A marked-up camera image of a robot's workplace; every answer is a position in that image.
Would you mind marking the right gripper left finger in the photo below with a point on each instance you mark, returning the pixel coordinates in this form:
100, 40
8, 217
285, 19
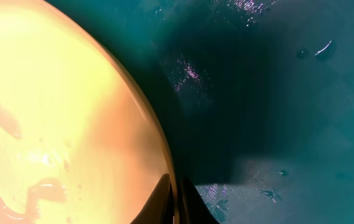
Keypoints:
159, 208

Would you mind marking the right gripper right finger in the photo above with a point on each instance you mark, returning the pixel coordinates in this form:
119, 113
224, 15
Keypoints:
191, 206

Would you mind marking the yellow-rimmed plate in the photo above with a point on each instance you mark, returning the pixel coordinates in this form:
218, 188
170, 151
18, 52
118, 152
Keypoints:
78, 141

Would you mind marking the teal plastic tray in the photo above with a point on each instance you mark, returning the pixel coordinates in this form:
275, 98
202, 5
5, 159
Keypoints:
256, 98

